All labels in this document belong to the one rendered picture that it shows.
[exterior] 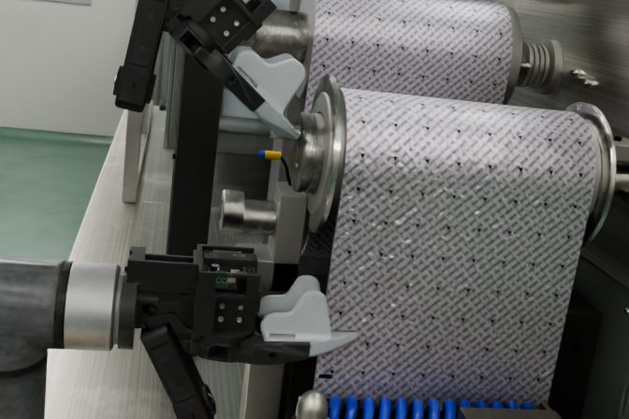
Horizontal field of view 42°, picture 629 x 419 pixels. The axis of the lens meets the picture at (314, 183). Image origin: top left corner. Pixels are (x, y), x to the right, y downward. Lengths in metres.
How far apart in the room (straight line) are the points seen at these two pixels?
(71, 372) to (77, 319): 0.38
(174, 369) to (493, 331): 0.30
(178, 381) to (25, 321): 0.14
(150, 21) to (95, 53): 5.60
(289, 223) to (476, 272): 0.18
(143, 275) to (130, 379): 0.38
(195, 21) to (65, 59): 5.65
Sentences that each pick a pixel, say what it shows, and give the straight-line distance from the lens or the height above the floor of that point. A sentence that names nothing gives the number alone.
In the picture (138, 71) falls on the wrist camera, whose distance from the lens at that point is 0.71.
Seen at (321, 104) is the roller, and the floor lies 1.30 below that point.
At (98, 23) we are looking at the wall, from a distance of 6.28.
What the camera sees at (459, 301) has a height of 1.14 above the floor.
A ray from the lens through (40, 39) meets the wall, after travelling 6.34.
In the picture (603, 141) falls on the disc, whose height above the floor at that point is 1.29.
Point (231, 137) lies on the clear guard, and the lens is 1.74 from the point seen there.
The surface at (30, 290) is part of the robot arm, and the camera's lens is 0.70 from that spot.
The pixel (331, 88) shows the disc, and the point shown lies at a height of 1.32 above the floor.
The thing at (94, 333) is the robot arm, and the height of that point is 1.10.
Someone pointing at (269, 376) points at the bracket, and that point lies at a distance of 0.86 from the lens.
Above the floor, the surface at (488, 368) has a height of 1.07.
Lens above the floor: 1.41
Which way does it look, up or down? 14 degrees down
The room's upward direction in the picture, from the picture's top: 7 degrees clockwise
